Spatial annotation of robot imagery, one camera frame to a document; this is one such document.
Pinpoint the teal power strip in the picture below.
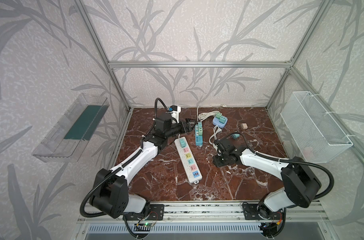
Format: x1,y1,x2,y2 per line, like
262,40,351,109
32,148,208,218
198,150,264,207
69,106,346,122
194,123,203,146

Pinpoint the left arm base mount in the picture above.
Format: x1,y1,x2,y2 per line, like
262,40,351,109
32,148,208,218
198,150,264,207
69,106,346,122
125,204,165,221

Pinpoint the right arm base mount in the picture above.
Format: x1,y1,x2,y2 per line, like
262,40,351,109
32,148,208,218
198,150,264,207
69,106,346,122
242,202,283,222

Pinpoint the light green usb adapter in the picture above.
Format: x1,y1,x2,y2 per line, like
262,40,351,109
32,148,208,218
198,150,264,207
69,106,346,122
215,112,222,119

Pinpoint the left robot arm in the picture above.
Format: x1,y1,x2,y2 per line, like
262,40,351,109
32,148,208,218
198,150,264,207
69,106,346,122
80,113,197,219

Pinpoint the white wire mesh basket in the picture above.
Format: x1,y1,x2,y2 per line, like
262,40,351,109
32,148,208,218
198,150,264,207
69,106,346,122
281,91,353,164

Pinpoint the light blue square power socket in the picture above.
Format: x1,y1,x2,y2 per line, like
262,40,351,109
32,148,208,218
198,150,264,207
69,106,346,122
212,116,228,129

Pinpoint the white long power strip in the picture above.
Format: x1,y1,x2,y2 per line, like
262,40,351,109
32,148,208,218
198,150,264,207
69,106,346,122
175,137,202,184

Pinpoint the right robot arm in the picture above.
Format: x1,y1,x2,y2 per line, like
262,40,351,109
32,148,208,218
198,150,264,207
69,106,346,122
213,138,335,219

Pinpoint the white bundled strip cable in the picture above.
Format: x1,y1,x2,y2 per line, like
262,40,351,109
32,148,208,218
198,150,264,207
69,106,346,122
195,103,229,122

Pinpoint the white socket cable with plug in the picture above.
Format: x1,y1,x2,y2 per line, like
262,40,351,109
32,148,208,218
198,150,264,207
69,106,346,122
208,125,223,148

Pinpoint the teal green usb adapter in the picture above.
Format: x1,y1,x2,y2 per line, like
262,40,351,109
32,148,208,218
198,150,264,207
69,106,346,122
219,116,227,123

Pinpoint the aluminium front rail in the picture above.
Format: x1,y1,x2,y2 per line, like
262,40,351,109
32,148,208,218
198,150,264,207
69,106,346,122
76,201,331,224

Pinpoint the clear plastic wall tray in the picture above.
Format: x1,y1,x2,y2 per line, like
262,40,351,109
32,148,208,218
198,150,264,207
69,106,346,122
32,94,110,163

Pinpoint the pink adapter back right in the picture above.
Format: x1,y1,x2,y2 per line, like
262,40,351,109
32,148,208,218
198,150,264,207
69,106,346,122
240,123,248,130

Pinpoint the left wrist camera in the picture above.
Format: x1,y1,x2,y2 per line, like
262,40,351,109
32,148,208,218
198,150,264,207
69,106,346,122
169,105,182,123

